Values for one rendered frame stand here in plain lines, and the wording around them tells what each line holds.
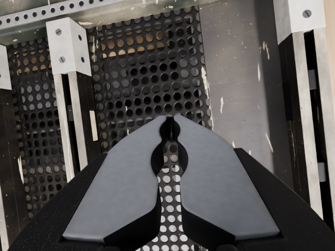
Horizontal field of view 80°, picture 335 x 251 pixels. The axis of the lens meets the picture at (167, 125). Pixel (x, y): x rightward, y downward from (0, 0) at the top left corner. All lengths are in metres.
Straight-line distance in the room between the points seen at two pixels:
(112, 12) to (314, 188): 0.58
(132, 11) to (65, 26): 0.16
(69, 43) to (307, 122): 0.54
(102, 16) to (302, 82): 0.47
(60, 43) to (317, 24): 0.55
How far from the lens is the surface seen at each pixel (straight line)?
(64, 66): 0.55
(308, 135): 0.48
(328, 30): 0.59
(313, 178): 0.50
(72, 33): 0.56
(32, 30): 0.66
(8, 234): 0.72
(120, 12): 0.56
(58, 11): 0.62
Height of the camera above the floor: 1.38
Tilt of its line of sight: 31 degrees down
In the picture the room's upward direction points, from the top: 179 degrees clockwise
